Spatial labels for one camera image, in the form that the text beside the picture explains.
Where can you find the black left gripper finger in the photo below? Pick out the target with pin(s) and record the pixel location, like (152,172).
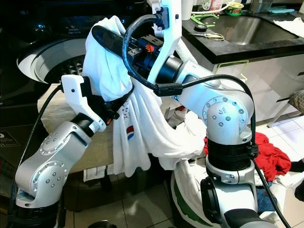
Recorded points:
(122,102)

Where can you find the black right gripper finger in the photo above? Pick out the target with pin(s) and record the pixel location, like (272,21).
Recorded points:
(114,40)

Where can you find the white shirt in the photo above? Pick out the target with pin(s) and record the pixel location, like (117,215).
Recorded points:
(104,71)

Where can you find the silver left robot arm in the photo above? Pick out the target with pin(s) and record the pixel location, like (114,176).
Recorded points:
(52,156)

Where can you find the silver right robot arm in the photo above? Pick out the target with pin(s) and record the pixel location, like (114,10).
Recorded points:
(225,114)

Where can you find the black top-load washing machine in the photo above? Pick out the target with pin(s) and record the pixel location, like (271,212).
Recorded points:
(28,47)

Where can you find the white bottle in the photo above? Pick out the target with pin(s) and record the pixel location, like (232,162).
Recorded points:
(186,9)

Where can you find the green plastic hanger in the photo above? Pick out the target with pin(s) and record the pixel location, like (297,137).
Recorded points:
(202,19)

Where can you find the scissors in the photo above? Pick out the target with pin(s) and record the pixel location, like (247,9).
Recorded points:
(209,36)

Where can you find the stainless steel sink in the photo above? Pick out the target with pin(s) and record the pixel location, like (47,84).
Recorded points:
(251,31)

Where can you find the white cloth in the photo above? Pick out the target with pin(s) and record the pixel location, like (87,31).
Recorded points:
(289,26)

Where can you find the chair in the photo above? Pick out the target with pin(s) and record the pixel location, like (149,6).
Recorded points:
(295,101)

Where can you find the red cloth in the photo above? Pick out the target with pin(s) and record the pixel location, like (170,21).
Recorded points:
(273,156)

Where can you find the blue cloth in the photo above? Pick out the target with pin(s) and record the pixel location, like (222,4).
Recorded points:
(263,199)

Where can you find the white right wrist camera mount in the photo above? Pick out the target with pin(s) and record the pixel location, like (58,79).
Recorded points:
(171,33)

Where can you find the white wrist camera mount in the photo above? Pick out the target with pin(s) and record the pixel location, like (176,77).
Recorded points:
(73,92)
(171,33)

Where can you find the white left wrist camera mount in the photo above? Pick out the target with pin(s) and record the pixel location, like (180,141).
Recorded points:
(73,92)

